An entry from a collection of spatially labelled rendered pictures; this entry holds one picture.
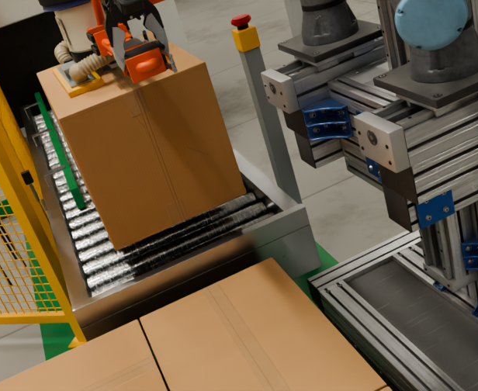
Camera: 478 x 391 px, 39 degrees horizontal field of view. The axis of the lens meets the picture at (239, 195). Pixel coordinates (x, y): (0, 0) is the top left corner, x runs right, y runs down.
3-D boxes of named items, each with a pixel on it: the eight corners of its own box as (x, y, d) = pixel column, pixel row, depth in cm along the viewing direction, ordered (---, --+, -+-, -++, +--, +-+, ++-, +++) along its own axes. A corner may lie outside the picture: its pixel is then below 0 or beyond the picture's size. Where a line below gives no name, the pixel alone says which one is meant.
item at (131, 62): (124, 76, 144) (116, 53, 142) (156, 64, 145) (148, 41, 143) (133, 84, 137) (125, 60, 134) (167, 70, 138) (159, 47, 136)
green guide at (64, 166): (27, 112, 386) (20, 97, 382) (44, 105, 388) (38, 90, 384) (59, 218, 246) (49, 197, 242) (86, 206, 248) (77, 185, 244)
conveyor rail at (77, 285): (32, 137, 392) (18, 107, 383) (41, 133, 393) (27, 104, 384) (97, 363, 190) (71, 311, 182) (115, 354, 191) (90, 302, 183)
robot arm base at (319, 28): (341, 22, 189) (333, -14, 184) (369, 29, 176) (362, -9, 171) (293, 40, 185) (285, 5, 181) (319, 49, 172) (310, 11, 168)
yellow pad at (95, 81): (53, 75, 209) (47, 60, 207) (84, 64, 212) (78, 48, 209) (71, 99, 180) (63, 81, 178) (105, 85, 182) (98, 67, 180)
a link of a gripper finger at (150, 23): (171, 41, 146) (143, 8, 141) (179, 45, 141) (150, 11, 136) (161, 51, 146) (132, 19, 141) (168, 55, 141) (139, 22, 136)
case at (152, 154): (82, 179, 237) (36, 73, 219) (187, 136, 245) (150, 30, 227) (116, 251, 185) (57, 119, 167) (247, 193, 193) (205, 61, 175)
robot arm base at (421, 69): (454, 49, 146) (448, 4, 141) (503, 60, 133) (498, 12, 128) (395, 74, 143) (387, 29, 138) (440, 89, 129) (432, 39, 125)
